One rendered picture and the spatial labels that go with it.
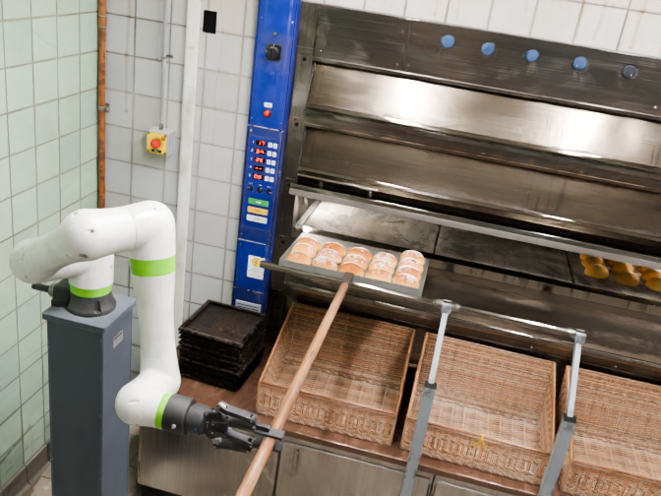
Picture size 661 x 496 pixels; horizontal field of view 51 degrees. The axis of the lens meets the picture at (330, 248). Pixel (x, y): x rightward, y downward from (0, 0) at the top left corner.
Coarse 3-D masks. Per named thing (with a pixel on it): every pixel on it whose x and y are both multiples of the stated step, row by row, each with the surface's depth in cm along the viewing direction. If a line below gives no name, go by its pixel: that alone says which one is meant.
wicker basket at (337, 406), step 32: (288, 320) 302; (320, 320) 308; (352, 320) 306; (288, 352) 312; (320, 352) 309; (352, 352) 307; (384, 352) 305; (320, 384) 301; (352, 384) 304; (384, 384) 306; (288, 416) 275; (320, 416) 280; (352, 416) 269; (384, 416) 266
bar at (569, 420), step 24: (264, 264) 267; (360, 288) 261; (384, 288) 260; (480, 312) 254; (576, 336) 248; (576, 360) 247; (432, 384) 246; (408, 456) 260; (552, 456) 244; (408, 480) 260; (552, 480) 247
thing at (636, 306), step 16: (352, 240) 297; (368, 240) 300; (432, 256) 293; (464, 272) 290; (480, 272) 288; (496, 272) 287; (512, 272) 289; (544, 288) 285; (560, 288) 283; (576, 288) 283; (592, 288) 285; (608, 304) 281; (624, 304) 280; (640, 304) 278; (656, 304) 279
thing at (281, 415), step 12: (336, 300) 239; (324, 324) 223; (324, 336) 217; (312, 348) 208; (312, 360) 204; (300, 372) 196; (300, 384) 192; (288, 396) 185; (288, 408) 181; (276, 420) 175; (264, 444) 166; (264, 456) 163; (252, 468) 158; (252, 480) 155; (240, 492) 151
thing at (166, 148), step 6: (150, 132) 291; (156, 132) 290; (162, 132) 290; (168, 132) 291; (174, 132) 295; (150, 138) 292; (156, 138) 291; (168, 138) 290; (174, 138) 296; (162, 144) 291; (168, 144) 292; (174, 144) 298; (150, 150) 294; (156, 150) 293; (162, 150) 292; (168, 150) 293
